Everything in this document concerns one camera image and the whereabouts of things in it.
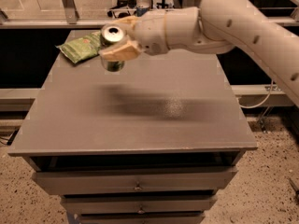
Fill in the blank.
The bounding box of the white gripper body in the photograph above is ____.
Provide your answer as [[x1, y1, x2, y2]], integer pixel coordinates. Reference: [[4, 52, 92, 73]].
[[134, 10, 169, 56]]

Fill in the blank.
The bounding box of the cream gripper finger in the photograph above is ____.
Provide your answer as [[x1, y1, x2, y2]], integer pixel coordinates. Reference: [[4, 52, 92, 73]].
[[99, 36, 142, 62], [113, 16, 138, 31]]

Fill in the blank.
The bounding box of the green soda can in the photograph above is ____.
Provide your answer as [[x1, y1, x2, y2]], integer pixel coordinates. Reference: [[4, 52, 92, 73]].
[[99, 23, 126, 73]]

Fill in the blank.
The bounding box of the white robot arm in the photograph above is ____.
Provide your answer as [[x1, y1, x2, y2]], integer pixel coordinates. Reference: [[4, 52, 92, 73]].
[[99, 0, 299, 105]]

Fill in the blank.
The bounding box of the blue energy drink can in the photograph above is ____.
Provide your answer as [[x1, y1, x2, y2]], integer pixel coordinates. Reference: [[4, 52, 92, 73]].
[[136, 2, 150, 17]]

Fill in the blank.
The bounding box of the green jalapeno chip bag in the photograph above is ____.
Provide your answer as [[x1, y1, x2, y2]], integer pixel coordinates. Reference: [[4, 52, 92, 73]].
[[57, 31, 101, 64]]

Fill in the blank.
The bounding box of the black office chair base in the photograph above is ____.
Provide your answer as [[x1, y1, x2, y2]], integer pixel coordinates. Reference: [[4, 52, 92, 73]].
[[107, 0, 136, 18]]

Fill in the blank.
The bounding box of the metal window railing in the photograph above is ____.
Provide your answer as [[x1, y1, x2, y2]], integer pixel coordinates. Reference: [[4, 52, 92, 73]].
[[0, 0, 298, 28]]

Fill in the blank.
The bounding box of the grey drawer cabinet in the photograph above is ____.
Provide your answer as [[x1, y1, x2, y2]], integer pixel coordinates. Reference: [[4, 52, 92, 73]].
[[7, 27, 258, 224]]

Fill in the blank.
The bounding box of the top grey drawer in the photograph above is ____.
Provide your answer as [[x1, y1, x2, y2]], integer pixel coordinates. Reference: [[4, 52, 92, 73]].
[[32, 166, 237, 195]]

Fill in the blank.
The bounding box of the grey drawer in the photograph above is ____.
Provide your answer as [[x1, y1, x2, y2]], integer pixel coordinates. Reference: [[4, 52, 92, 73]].
[[32, 166, 237, 195], [62, 194, 217, 215], [78, 213, 205, 224]]

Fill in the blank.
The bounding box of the middle grey drawer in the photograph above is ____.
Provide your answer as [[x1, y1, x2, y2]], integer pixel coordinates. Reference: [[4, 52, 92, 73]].
[[62, 194, 217, 215]]

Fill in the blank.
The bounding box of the bottom grey drawer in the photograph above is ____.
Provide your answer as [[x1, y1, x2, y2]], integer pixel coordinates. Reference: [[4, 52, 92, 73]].
[[78, 213, 205, 224]]

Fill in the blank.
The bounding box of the white cable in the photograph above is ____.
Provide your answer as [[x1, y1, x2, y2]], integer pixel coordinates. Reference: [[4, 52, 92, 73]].
[[235, 77, 276, 110]]

